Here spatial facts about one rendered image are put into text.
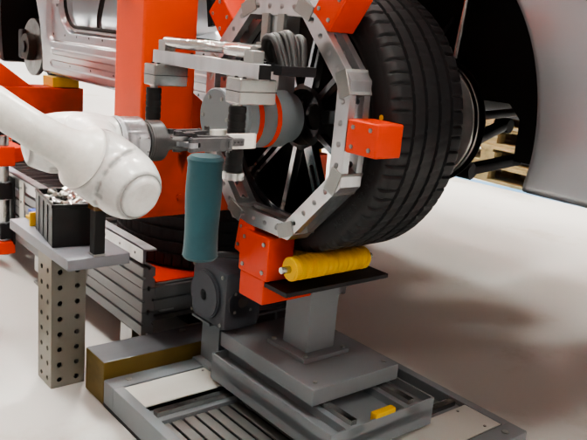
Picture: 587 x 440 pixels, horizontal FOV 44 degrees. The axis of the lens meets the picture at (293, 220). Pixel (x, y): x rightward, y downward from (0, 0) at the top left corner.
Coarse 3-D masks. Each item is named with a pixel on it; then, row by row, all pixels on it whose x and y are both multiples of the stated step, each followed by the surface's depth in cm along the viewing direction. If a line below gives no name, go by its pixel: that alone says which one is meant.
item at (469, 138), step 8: (464, 80) 185; (464, 88) 185; (472, 88) 185; (464, 96) 185; (472, 96) 184; (464, 104) 185; (472, 104) 183; (464, 112) 186; (472, 112) 184; (464, 120) 186; (472, 120) 184; (464, 128) 186; (472, 128) 184; (464, 136) 186; (472, 136) 185; (464, 144) 186; (472, 144) 187; (464, 152) 187; (464, 160) 189; (456, 168) 192
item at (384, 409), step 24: (216, 360) 200; (240, 360) 199; (240, 384) 191; (264, 384) 190; (384, 384) 189; (408, 384) 193; (264, 408) 184; (288, 408) 176; (312, 408) 177; (336, 408) 174; (360, 408) 182; (384, 408) 176; (408, 408) 180; (288, 432) 177; (312, 432) 169; (336, 432) 166; (360, 432) 171; (384, 432) 177
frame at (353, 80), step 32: (256, 0) 168; (288, 0) 159; (224, 32) 179; (256, 32) 177; (320, 32) 152; (352, 64) 151; (352, 96) 147; (224, 160) 191; (352, 160) 154; (224, 192) 185; (320, 192) 157; (352, 192) 156; (256, 224) 176; (288, 224) 166
